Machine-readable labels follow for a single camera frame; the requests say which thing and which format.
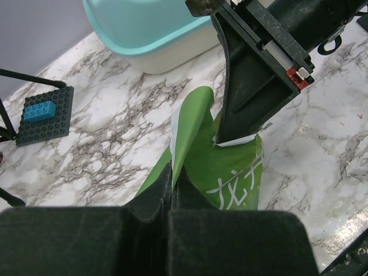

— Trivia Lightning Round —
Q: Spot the dark lego baseplate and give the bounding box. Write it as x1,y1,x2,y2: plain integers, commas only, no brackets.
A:
16,86,74,147

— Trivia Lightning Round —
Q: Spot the green litter bag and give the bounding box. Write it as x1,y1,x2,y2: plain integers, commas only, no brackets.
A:
139,86,264,210

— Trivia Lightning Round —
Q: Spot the clear plastic scoop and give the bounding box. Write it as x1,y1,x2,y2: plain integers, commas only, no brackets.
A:
212,122,273,147

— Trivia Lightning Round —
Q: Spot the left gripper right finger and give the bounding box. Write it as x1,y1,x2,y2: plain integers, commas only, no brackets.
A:
166,172,319,275

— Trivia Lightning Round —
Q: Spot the blue lego brick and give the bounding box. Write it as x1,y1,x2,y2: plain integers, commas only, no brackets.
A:
23,101,56,123

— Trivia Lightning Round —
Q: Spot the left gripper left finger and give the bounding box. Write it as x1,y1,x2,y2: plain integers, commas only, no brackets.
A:
1,166,172,275

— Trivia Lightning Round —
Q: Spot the teal white litter box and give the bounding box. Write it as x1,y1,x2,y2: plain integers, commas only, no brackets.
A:
83,1,219,74

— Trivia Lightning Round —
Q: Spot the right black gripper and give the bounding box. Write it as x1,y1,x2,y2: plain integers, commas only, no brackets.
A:
211,1,367,143

